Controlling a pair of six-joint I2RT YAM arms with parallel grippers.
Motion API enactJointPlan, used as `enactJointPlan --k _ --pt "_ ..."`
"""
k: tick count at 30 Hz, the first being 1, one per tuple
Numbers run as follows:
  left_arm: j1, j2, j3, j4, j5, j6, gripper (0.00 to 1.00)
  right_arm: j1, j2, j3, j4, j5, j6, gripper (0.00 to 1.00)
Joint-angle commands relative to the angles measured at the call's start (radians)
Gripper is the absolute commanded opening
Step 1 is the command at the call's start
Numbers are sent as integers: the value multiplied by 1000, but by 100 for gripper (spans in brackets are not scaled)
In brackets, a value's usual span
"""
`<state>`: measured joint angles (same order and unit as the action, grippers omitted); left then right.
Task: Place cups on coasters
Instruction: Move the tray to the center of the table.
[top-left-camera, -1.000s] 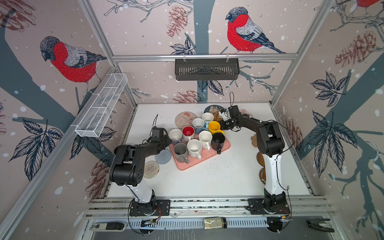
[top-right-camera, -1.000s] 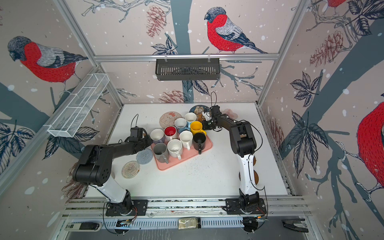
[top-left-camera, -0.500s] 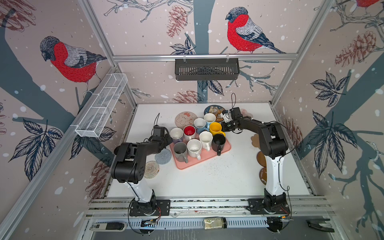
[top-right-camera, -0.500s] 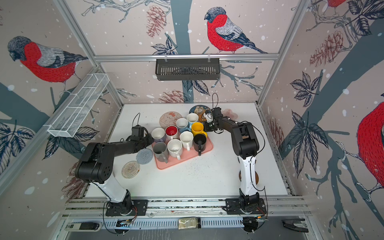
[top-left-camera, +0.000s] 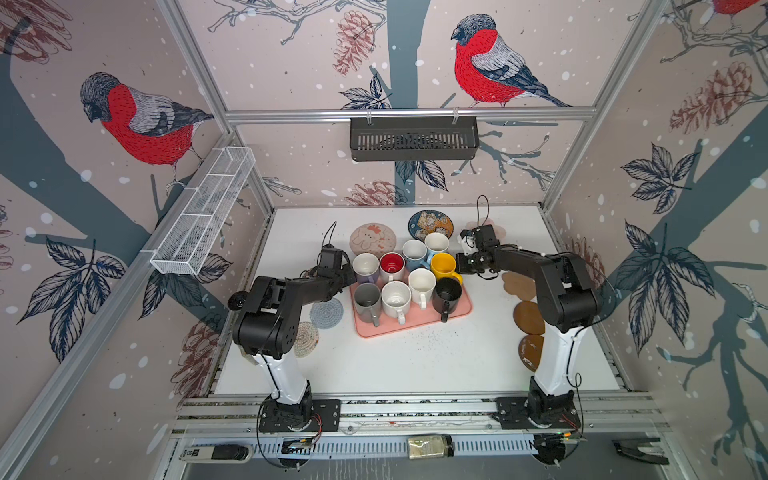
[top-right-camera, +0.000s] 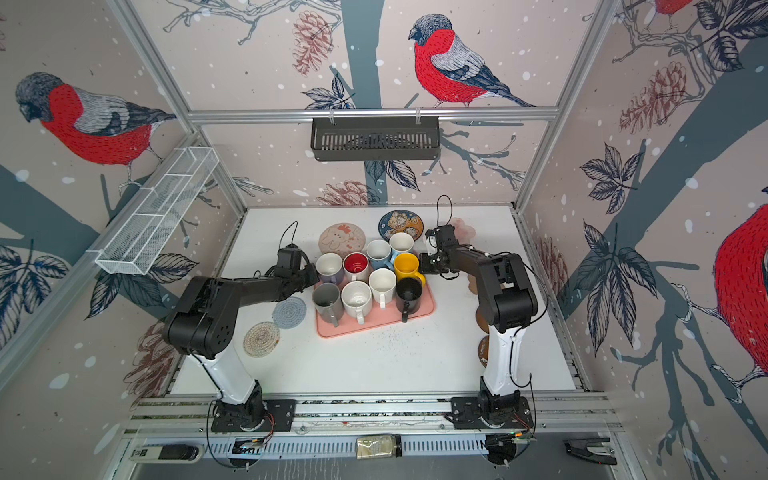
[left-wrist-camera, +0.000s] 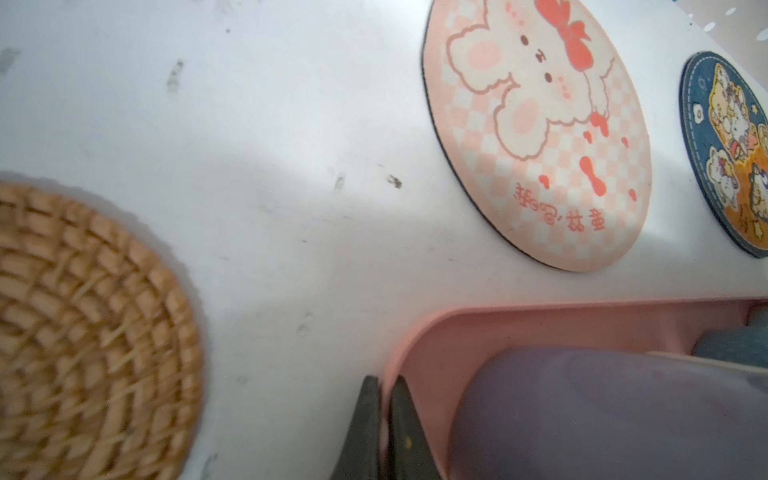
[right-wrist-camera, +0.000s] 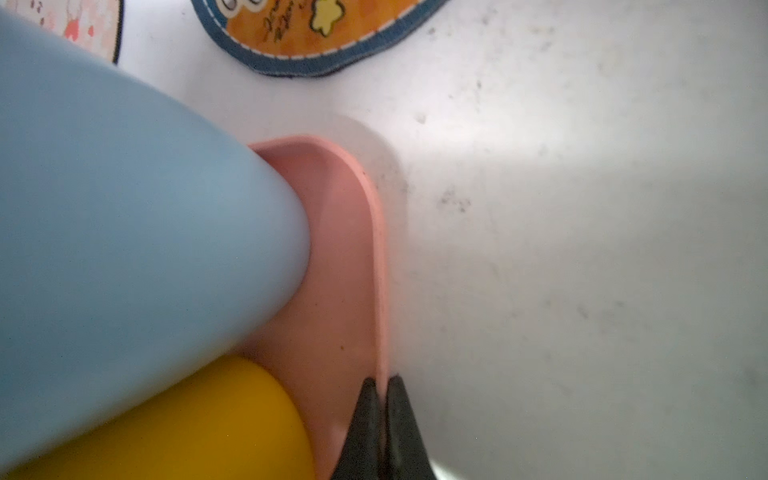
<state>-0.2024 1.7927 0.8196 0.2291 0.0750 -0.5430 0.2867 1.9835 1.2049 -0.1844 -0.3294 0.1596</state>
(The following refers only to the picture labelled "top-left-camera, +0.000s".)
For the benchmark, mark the pink bunny round coaster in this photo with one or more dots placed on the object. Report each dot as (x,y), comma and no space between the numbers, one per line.
(374,238)

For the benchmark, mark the black white power strip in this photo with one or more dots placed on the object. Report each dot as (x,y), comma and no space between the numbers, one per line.
(223,453)

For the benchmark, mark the beige woven round coaster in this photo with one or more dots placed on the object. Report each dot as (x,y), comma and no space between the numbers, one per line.
(306,340)

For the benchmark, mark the grey woven round coaster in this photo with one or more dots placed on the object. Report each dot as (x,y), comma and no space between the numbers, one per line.
(326,315)

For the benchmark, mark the taped small box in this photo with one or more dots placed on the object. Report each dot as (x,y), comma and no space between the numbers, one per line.
(434,446)

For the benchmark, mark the dark glossy round coaster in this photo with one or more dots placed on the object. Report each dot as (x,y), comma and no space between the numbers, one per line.
(530,351)

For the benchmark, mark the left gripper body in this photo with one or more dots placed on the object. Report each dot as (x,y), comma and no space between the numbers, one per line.
(345,278)

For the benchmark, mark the black lid spice jar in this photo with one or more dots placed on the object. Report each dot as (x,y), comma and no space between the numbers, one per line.
(237,300)

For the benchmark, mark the black wall basket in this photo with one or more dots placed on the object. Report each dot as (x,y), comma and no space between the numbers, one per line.
(414,139)

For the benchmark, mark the lavender mug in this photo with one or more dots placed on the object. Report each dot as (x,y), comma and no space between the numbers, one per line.
(366,267)

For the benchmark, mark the pink flower coaster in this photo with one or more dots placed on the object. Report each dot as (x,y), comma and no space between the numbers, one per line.
(499,231)

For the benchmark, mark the black clamp tool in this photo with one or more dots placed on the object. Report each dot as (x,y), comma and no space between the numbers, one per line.
(644,449)

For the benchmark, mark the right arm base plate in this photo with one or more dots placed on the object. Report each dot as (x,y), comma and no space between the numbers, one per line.
(517,413)

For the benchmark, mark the light blue mug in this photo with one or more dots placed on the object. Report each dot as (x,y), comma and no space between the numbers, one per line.
(415,253)

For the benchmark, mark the grey mug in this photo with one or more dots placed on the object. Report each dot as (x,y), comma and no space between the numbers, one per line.
(367,303)

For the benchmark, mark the blue cartoon round coaster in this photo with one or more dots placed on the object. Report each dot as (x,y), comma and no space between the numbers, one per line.
(425,222)

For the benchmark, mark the yellow mug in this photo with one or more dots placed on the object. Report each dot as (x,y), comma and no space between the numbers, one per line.
(443,265)

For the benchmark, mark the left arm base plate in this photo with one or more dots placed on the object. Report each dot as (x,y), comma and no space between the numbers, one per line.
(314,416)

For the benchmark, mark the white wire basket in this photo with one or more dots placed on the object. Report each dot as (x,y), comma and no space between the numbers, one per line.
(192,236)

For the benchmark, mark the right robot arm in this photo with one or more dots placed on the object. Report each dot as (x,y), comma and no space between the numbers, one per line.
(567,302)

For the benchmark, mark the white blue mug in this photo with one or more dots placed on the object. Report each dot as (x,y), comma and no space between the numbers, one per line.
(436,243)

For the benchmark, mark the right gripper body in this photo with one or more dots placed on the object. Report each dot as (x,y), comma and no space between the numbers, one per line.
(468,264)

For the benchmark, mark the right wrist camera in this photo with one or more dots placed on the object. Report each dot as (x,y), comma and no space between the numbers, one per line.
(485,238)

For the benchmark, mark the cork flower coaster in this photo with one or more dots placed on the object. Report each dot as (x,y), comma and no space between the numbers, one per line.
(519,285)

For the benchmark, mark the pink serving tray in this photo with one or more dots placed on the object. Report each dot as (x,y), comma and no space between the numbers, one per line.
(414,318)

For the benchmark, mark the white mug middle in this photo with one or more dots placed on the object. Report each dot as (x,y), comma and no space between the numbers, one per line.
(422,283)

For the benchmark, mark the brown round wooden coaster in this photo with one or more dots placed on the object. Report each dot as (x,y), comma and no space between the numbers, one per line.
(528,318)

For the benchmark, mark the black mug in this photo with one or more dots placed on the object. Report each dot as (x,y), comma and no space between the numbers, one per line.
(447,293)

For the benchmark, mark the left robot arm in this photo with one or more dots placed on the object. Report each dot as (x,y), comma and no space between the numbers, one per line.
(269,313)

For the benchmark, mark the red interior white mug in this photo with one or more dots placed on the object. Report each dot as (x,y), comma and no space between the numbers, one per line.
(392,267)

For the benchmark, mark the white mug front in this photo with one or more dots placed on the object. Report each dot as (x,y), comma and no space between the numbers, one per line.
(396,298)

